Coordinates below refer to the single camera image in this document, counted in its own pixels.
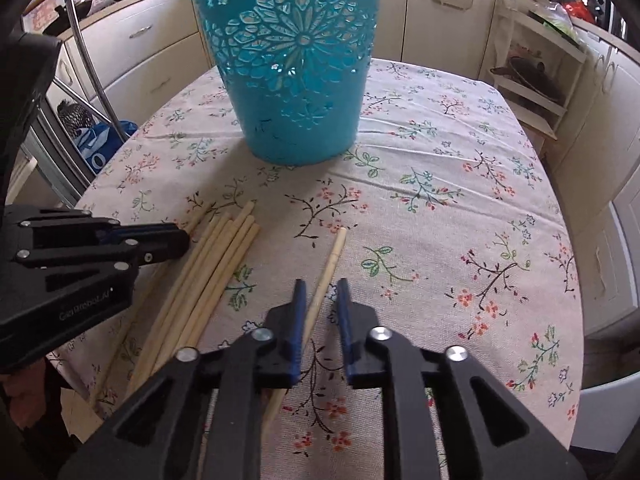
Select light bamboo chopstick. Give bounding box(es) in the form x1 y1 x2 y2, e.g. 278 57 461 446
261 227 348 433

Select blue white bag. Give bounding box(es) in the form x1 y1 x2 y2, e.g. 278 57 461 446
72 122 123 176

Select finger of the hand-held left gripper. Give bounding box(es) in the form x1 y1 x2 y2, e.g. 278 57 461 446
4 204 176 243
14 229 192 273

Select cream drawer cabinet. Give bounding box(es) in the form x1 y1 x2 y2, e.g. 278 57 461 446
62 0 217 128

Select dark pan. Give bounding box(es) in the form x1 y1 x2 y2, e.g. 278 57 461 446
490 55 566 106

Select white panelled cabinet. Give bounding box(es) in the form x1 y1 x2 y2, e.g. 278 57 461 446
542 35 640 336

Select white step stool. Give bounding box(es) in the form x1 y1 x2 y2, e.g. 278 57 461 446
487 0 588 141

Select clear green plastic bag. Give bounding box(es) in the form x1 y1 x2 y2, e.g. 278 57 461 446
530 2 581 41

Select teal plastic cutout basket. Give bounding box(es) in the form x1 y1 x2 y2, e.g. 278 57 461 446
184 0 388 167

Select red plastic bag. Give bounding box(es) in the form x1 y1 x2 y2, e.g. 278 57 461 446
562 1 596 23

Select cream door cabinets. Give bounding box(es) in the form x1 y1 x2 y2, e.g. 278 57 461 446
370 0 501 81

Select floral tablecloth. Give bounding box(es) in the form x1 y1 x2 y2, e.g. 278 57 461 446
47 57 586 480

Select chrome chair frame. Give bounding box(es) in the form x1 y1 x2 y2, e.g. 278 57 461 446
61 0 128 143

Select pile of wooden chopsticks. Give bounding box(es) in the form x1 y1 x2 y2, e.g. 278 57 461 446
90 201 262 401

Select black toaster oven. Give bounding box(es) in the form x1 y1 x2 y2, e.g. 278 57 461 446
559 0 628 38

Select black frying pan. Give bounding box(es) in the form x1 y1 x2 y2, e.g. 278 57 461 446
54 0 96 23

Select dark patterned cloth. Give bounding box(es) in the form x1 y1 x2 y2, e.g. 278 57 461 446
56 99 97 140

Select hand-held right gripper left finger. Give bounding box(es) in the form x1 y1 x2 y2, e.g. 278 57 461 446
57 279 308 480

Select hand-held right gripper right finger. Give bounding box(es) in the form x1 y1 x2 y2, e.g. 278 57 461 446
335 278 586 480

